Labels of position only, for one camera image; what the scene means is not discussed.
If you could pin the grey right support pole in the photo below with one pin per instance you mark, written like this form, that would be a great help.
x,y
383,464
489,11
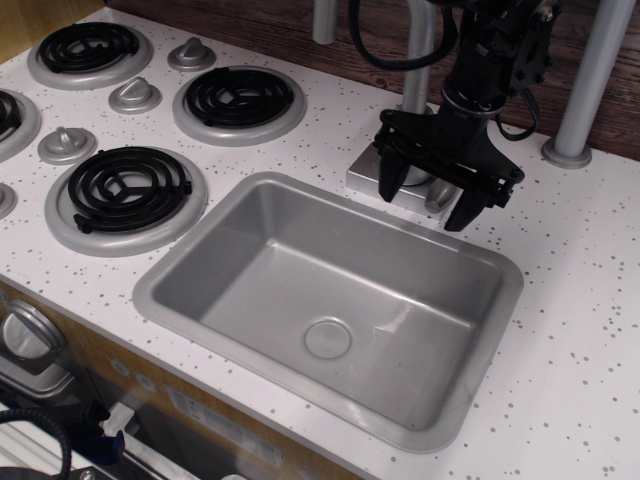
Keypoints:
x,y
569,149

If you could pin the silver round oven dial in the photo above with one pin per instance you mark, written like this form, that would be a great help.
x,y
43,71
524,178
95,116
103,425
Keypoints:
x,y
29,339

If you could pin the left edge stove burner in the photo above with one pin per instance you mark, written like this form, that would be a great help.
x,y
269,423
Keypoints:
x,y
20,123

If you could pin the back left stove burner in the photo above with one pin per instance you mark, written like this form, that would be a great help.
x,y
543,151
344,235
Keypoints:
x,y
88,56

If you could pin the silver stove knob lower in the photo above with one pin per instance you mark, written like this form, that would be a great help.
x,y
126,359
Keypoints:
x,y
66,146

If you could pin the silver stove knob left edge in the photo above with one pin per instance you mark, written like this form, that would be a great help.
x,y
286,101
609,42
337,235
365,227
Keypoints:
x,y
8,200

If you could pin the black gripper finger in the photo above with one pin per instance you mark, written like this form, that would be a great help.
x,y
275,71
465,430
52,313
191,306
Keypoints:
x,y
393,169
471,204

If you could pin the silver faucet with square base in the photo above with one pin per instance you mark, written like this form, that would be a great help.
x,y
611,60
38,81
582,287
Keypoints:
x,y
363,175

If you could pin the silver faucet lever handle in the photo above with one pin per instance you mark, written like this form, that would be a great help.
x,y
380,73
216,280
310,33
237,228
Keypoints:
x,y
439,196

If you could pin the grey left support pole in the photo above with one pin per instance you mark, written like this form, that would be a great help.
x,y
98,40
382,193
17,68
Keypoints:
x,y
325,15

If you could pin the front right stove burner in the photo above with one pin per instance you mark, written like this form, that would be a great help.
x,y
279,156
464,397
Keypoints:
x,y
125,201

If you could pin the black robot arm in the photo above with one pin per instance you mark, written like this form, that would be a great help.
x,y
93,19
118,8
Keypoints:
x,y
502,49

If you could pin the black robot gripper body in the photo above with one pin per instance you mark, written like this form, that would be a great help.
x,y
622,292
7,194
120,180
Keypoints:
x,y
452,144

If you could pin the grey support pole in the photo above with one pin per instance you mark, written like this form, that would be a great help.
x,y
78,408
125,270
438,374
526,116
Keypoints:
x,y
569,149
325,15

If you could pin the round sink drain plug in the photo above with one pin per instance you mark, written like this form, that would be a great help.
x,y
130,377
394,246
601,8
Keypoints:
x,y
327,339

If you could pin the grey rectangular sink basin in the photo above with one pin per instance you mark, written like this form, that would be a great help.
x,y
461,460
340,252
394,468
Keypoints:
x,y
426,312

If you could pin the back right stove burner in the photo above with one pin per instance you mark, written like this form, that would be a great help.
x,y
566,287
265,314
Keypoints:
x,y
238,106

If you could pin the silver stove knob middle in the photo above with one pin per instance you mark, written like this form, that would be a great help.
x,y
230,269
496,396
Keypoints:
x,y
135,97

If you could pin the silver stove knob top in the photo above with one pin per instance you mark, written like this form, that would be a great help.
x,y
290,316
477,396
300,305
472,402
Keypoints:
x,y
191,56

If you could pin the silver stove knob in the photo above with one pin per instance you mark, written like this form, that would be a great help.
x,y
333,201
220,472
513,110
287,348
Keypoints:
x,y
191,56
135,97
66,146

